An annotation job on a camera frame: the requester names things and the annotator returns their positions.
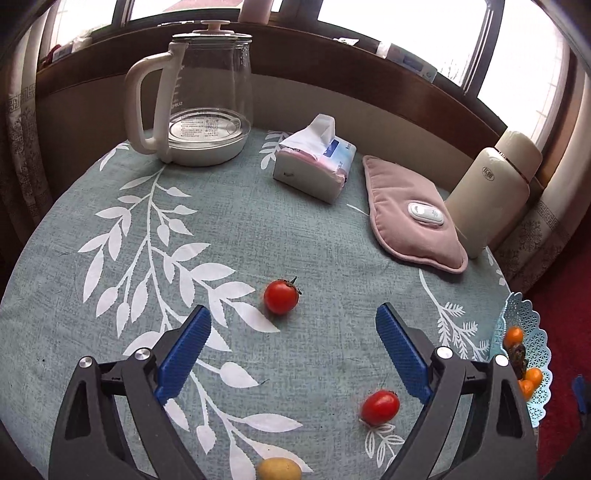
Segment light blue plastic fruit basket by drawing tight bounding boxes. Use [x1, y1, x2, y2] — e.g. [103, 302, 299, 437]
[489, 292, 553, 429]

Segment grey leaf-pattern tablecloth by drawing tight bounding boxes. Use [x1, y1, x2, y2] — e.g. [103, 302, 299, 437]
[1, 131, 509, 479]

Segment patterned curtain right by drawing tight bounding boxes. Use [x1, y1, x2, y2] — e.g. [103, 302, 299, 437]
[494, 78, 590, 293]

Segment white blue box on windowsill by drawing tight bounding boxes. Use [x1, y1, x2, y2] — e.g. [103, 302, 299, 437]
[376, 41, 438, 83]

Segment brown longan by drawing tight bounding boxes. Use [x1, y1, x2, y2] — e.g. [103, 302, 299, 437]
[256, 457, 303, 480]

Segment small orange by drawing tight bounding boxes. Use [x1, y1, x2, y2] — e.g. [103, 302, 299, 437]
[503, 326, 524, 350]

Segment cherry tomato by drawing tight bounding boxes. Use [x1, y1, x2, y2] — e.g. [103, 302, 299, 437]
[263, 277, 301, 315]
[361, 390, 400, 426]

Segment pink hot water bag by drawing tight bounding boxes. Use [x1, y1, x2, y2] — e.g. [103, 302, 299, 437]
[363, 155, 468, 274]

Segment patterned curtain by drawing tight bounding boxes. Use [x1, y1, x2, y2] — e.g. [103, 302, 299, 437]
[494, 78, 590, 293]
[1, 15, 53, 243]

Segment dark brown passion fruit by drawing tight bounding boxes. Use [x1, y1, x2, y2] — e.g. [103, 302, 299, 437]
[507, 343, 528, 380]

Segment tissue pack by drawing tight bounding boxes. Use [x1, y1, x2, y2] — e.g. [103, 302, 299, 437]
[273, 114, 356, 204]

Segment pink tumbler on windowsill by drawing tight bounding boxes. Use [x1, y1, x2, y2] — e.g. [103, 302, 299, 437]
[238, 0, 273, 25]

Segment cream thermos flask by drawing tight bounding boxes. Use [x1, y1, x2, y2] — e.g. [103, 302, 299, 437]
[446, 129, 542, 258]

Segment glass kettle white handle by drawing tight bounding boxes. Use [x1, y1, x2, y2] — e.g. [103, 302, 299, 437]
[124, 20, 253, 167]

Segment patterned curtain left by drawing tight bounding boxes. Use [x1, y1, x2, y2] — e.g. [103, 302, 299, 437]
[1, 15, 53, 243]

